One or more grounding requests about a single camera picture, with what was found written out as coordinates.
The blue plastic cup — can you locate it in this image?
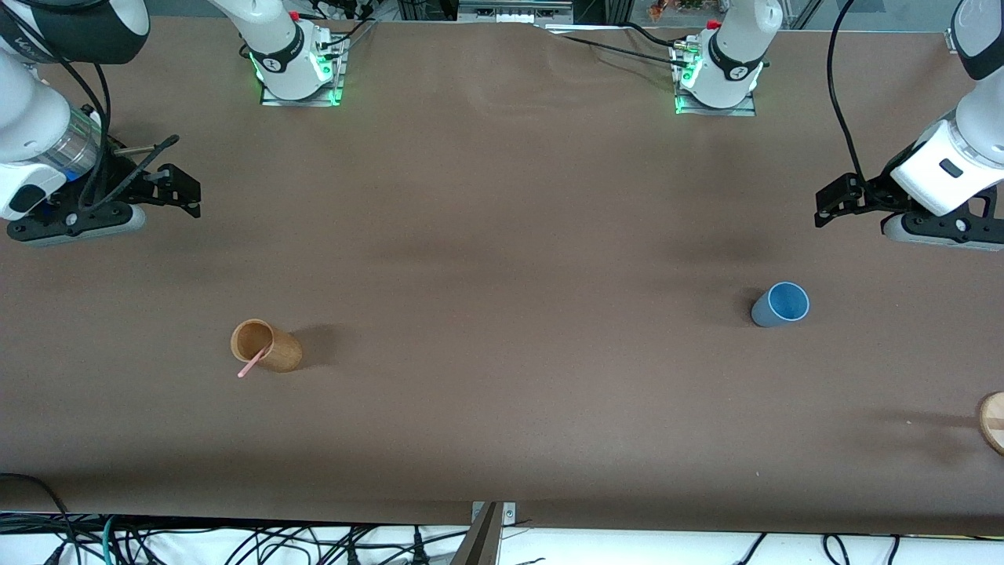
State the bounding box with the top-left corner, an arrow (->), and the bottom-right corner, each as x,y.
751,281 -> 810,329

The brown wooden cup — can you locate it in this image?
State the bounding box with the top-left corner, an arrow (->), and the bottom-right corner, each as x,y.
230,318 -> 304,374

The orange green background item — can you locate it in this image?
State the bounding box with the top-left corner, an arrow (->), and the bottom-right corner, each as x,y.
647,0 -> 708,21

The round wooden board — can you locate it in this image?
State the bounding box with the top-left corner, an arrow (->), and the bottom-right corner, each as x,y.
977,392 -> 1004,457

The grey metal equipment box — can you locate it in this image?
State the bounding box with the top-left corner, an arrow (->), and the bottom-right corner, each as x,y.
457,0 -> 575,24

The dark slanted metal bar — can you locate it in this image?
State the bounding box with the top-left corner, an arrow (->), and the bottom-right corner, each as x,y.
449,502 -> 504,565

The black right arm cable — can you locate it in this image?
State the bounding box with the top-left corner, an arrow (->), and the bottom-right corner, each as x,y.
0,8 -> 181,211

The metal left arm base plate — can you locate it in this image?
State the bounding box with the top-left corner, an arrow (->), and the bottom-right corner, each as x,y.
672,41 -> 758,118

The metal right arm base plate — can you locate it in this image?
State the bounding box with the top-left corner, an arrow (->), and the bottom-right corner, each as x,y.
260,35 -> 347,108

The short black base cable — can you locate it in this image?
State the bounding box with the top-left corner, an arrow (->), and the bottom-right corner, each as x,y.
616,21 -> 691,51

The long black base cable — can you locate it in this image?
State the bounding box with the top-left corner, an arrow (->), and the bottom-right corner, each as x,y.
541,27 -> 693,67

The black looped floor cable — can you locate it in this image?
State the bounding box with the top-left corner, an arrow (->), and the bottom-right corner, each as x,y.
0,472 -> 78,565

